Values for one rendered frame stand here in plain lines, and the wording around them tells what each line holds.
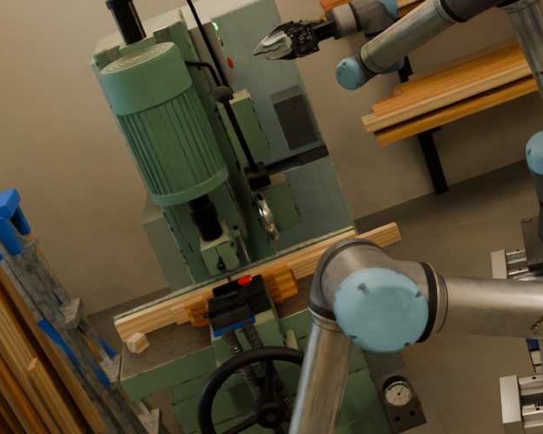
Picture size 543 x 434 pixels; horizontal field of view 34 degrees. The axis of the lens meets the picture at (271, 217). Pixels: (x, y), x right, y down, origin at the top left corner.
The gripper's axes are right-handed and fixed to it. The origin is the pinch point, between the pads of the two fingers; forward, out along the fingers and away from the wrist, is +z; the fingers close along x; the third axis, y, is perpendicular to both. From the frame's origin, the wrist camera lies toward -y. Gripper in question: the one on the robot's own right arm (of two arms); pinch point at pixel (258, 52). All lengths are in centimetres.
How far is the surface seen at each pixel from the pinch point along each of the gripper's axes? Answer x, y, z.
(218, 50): -4.9, 4.6, 8.8
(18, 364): 84, -66, 116
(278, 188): 29.2, 16.1, 7.2
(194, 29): -11.5, 4.7, 12.4
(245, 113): 9.4, 14.4, 8.2
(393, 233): 44, 32, -14
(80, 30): -2, -198, 67
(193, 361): 48, 47, 38
